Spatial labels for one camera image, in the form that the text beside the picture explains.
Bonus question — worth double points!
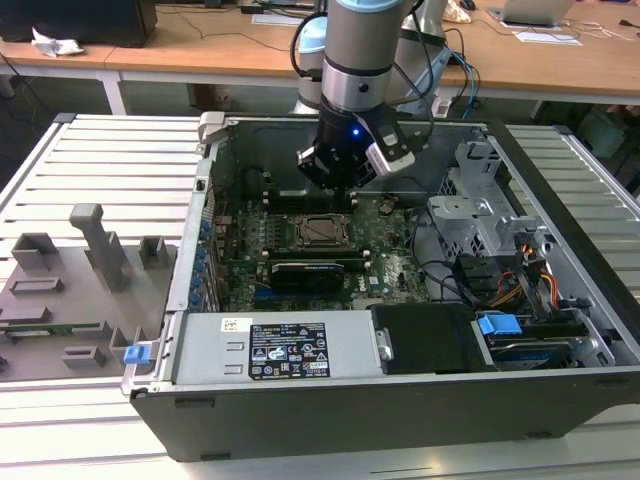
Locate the small white box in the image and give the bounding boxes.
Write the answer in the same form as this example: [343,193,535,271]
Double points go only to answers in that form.
[429,94,454,119]

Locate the black open PC case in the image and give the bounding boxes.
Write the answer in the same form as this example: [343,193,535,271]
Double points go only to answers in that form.
[122,112,640,464]

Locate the grey parts rack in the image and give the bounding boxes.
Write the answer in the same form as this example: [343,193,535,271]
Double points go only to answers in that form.
[0,202,179,384]

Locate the black plastic bay cover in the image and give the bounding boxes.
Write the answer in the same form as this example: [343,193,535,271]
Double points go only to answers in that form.
[372,303,496,377]

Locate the black disk bay bracket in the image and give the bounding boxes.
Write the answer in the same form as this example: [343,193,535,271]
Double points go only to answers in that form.
[452,253,506,304]

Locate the white paper sheet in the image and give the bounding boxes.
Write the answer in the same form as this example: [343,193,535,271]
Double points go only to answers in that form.
[514,29,584,47]

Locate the CPU socket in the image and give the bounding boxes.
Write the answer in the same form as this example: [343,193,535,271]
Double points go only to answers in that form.
[289,212,361,254]

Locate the crumpled white paper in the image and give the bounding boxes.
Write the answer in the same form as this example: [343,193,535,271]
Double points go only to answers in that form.
[30,27,85,59]

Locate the CPU with silver lid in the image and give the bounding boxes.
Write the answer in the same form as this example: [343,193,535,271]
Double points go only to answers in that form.
[304,217,346,241]

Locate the black graphics card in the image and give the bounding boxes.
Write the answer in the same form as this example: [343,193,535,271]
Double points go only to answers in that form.
[269,258,347,295]

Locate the blue disk carrier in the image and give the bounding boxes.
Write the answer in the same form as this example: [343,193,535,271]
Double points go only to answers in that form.
[474,310,524,346]

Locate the green bag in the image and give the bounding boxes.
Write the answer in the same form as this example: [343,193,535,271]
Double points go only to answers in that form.
[579,107,627,162]

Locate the grey case handle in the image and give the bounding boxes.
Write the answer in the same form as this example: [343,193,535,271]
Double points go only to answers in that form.
[198,112,229,147]

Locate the black computer box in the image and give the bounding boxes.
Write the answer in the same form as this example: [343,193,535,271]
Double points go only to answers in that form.
[0,0,159,49]

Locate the blue cable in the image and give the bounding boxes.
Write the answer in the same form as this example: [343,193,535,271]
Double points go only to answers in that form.
[452,47,484,111]

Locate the blue case latch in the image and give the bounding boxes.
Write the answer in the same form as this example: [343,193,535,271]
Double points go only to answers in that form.
[123,344,152,368]

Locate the yellow orange power wires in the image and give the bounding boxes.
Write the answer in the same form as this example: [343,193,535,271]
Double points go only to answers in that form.
[492,242,559,314]

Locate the green motherboard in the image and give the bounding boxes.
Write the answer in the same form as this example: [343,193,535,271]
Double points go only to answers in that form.
[214,192,436,311]

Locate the white seashell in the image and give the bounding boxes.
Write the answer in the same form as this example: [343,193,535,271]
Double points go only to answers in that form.
[444,0,474,24]

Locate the silver laptop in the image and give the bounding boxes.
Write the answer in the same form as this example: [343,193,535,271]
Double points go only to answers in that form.
[487,0,576,26]

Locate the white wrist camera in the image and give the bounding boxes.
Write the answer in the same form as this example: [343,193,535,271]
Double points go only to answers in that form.
[366,122,417,177]

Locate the hard disk with blue label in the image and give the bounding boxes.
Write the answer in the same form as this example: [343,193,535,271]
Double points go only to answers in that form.
[487,338,577,373]

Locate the grey power supply unit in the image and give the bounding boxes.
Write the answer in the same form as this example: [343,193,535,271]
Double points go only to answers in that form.
[172,309,377,386]

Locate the silver chipset heatsink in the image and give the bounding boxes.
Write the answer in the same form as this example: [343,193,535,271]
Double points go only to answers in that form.
[382,258,408,286]

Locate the metal socket cover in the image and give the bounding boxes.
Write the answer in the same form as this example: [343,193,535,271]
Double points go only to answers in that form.
[293,213,357,250]

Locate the green RAM stick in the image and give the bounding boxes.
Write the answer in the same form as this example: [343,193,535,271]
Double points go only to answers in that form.
[0,322,101,335]

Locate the silver metal drive cage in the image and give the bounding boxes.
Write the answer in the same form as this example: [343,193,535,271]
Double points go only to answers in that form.
[427,139,557,262]

